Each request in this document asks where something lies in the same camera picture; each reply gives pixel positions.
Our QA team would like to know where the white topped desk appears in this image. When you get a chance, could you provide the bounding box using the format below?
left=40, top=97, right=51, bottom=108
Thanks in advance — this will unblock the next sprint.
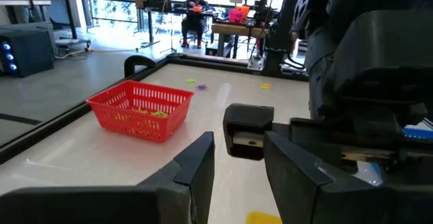
left=0, top=0, right=52, bottom=25

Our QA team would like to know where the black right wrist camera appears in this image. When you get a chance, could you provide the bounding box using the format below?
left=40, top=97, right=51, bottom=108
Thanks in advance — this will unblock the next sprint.
left=222, top=103, right=275, bottom=161

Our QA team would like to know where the orange plastic bin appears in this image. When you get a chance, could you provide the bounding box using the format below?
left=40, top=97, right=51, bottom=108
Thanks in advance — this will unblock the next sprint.
left=235, top=5, right=251, bottom=18

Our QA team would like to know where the person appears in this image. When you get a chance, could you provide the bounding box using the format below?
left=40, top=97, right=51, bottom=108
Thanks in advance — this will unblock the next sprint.
left=180, top=0, right=211, bottom=49

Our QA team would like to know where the yellow slotted plastic basket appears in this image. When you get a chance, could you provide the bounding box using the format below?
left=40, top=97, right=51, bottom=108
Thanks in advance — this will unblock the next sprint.
left=244, top=210, right=283, bottom=224

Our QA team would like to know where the black computer tower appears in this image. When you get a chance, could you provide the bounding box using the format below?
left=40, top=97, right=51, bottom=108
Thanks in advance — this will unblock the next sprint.
left=0, top=22, right=55, bottom=79

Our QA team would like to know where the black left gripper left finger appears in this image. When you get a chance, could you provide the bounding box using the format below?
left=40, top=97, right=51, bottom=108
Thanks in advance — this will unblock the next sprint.
left=137, top=131, right=216, bottom=224

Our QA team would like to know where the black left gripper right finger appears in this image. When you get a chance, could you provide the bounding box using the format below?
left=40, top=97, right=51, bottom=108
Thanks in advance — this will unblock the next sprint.
left=263, top=131, right=342, bottom=224

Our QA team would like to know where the wooden workbench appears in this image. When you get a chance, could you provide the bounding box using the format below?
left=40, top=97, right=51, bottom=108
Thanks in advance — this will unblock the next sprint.
left=210, top=22, right=271, bottom=60

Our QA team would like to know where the silver metal bracket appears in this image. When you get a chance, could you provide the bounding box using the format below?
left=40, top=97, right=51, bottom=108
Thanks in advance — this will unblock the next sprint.
left=247, top=54, right=266, bottom=72

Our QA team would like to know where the red slotted plastic basket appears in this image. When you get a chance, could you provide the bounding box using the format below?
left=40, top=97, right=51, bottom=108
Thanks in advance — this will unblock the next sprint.
left=85, top=79, right=195, bottom=144

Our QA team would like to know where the black frame hook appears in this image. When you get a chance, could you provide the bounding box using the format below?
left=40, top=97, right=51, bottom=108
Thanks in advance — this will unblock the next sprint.
left=123, top=54, right=158, bottom=80

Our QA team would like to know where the pink plastic bin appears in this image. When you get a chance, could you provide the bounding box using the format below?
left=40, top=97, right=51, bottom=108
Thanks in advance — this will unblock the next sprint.
left=228, top=9, right=245, bottom=24

